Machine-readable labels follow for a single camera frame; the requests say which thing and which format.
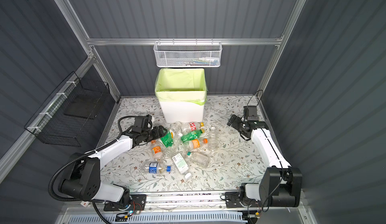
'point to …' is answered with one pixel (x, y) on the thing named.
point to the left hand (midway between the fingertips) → (163, 132)
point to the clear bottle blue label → (155, 168)
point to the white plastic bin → (175, 112)
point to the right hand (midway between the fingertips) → (237, 125)
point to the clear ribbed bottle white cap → (212, 139)
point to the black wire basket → (64, 117)
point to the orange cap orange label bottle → (157, 151)
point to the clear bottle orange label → (201, 143)
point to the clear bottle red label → (190, 126)
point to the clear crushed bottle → (199, 159)
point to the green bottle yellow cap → (191, 135)
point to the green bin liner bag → (181, 85)
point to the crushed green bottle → (167, 139)
